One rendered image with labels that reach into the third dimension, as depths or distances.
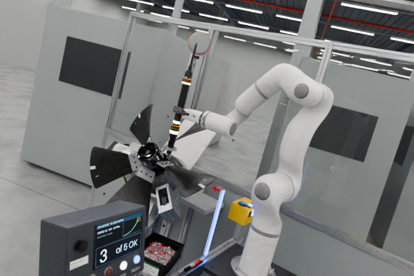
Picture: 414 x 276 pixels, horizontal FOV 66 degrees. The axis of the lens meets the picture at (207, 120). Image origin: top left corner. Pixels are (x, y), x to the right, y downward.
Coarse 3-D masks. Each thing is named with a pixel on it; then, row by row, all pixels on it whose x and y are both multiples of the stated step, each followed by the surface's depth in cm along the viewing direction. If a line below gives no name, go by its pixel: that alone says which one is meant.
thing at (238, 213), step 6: (246, 198) 178; (234, 204) 167; (234, 210) 167; (240, 210) 165; (246, 210) 163; (252, 210) 167; (228, 216) 168; (234, 216) 166; (240, 216) 165; (246, 216) 163; (252, 216) 170; (240, 222) 164; (246, 222) 166
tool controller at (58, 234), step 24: (72, 216) 81; (96, 216) 82; (120, 216) 86; (144, 216) 94; (48, 240) 76; (72, 240) 74; (96, 240) 79; (120, 240) 86; (144, 240) 94; (48, 264) 76; (72, 264) 74
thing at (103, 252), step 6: (102, 246) 81; (108, 246) 83; (96, 252) 79; (102, 252) 81; (108, 252) 83; (96, 258) 79; (102, 258) 81; (108, 258) 83; (96, 264) 79; (102, 264) 81
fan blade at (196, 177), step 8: (168, 168) 158; (176, 168) 160; (184, 168) 164; (176, 176) 153; (184, 176) 154; (192, 176) 156; (200, 176) 158; (208, 176) 159; (176, 184) 148; (184, 184) 149; (192, 184) 150; (208, 184) 152; (184, 192) 145; (192, 192) 146
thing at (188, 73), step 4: (188, 68) 157; (188, 72) 156; (188, 76) 156; (172, 136) 160; (176, 136) 162; (168, 140) 162; (172, 140) 161; (168, 144) 162; (172, 144) 161; (168, 152) 162
